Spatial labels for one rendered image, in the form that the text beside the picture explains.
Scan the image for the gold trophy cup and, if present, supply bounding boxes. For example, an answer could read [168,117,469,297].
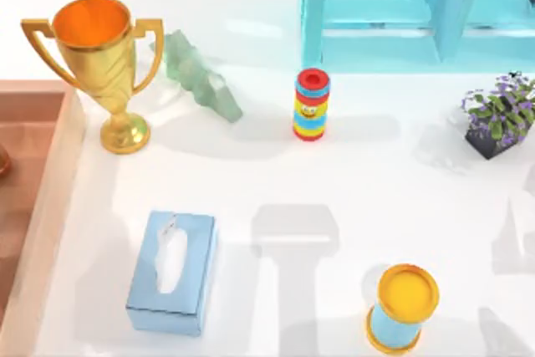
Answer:
[20,0,164,155]

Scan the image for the shallow salmon-coloured box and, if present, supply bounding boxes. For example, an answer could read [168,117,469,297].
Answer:
[0,79,88,357]

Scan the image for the pale green glass bottle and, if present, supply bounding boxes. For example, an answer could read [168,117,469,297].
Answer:
[150,29,244,124]

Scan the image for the light blue tissue box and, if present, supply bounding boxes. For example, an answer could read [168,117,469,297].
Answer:
[125,209,217,337]

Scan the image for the stack of coloured rings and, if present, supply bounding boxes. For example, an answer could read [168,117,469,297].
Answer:
[292,68,331,141]

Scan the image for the purple flower plant pot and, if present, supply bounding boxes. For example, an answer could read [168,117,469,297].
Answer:
[461,71,535,161]

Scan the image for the light blue rack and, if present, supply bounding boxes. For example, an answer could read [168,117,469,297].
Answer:
[299,0,535,75]

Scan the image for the blue and yellow can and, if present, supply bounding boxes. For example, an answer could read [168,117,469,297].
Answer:
[366,263,441,354]

